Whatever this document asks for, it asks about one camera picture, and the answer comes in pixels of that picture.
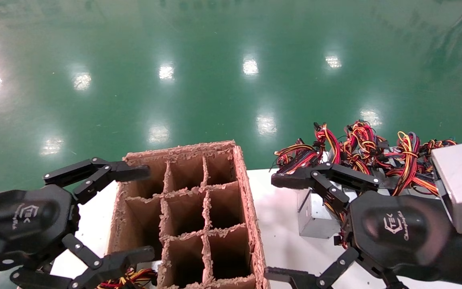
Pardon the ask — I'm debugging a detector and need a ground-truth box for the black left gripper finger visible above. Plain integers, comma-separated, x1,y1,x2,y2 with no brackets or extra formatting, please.
43,157,152,204

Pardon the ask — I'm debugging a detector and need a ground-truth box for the silver power supply with cables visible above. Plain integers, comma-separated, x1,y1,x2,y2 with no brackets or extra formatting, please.
97,268,158,289

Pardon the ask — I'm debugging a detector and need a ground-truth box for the brown divided cardboard box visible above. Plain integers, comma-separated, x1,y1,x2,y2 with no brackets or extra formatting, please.
107,140,270,289

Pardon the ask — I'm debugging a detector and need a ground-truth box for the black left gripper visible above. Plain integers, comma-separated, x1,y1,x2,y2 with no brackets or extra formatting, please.
0,185,156,289

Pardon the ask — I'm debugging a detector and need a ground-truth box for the silver metal power supply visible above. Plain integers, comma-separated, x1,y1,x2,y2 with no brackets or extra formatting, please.
298,188,343,240

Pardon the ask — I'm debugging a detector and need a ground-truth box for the red yellow black cable bundle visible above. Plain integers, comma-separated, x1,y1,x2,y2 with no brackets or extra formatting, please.
322,200,351,250
313,122,342,166
274,138,324,171
421,138,458,158
411,159,441,196
342,120,390,177
389,131,421,197

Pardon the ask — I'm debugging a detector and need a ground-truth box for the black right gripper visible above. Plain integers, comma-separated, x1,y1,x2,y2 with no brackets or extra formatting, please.
264,162,462,289

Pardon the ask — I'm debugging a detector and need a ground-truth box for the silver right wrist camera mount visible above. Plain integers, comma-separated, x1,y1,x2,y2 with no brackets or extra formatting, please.
431,142,462,234

